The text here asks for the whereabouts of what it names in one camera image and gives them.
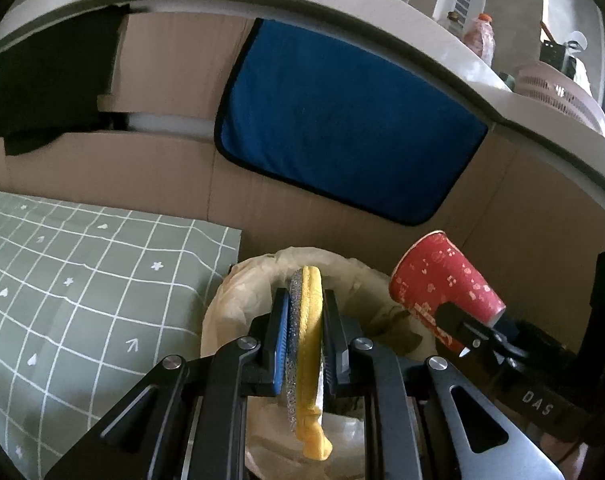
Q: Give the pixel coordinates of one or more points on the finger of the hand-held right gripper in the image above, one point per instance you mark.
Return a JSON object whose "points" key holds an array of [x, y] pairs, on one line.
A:
{"points": [[512, 332], [462, 330]]}

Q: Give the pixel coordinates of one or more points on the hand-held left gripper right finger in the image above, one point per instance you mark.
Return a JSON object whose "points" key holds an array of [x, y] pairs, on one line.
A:
{"points": [[333, 345]]}

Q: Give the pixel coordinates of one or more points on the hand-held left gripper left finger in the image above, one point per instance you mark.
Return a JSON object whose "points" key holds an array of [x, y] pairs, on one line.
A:
{"points": [[280, 345]]}

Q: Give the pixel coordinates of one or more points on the yellow scouring pad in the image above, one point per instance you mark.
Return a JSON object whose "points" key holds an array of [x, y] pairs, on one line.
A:
{"points": [[310, 360]]}

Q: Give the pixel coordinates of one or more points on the red paper cup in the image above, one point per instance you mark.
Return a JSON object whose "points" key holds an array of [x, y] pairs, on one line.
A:
{"points": [[442, 275]]}

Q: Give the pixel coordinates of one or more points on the green checked tablecloth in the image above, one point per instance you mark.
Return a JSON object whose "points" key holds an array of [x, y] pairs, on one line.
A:
{"points": [[82, 300]]}

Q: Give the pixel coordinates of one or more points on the blue cloth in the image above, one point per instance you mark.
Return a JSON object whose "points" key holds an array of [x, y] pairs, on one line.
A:
{"points": [[342, 125]]}

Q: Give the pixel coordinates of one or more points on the pink plastic basket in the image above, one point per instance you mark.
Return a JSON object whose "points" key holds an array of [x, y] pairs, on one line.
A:
{"points": [[557, 95]]}

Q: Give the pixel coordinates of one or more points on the black knife block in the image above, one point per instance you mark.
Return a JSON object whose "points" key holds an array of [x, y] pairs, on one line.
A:
{"points": [[555, 52]]}

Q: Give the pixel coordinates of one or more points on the clear sauce bottle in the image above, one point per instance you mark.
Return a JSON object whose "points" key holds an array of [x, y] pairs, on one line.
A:
{"points": [[453, 22]]}

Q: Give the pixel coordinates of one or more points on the white vent grille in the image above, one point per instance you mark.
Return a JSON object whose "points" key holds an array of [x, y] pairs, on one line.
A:
{"points": [[465, 0]]}

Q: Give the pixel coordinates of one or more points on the black cloth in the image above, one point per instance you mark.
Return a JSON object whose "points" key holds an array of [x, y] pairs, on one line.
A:
{"points": [[42, 90]]}

